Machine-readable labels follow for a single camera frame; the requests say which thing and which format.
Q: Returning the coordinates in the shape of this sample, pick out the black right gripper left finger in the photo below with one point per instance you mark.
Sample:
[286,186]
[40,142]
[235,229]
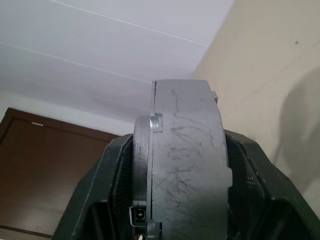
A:
[100,200]

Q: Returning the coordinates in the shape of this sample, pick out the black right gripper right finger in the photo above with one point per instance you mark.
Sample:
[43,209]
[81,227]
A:
[262,200]

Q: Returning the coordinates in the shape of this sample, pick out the grey motor housing copper windings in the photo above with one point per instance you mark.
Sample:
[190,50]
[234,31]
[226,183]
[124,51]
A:
[190,150]

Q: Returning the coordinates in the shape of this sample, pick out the brown wooden door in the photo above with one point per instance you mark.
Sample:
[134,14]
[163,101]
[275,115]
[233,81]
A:
[37,162]

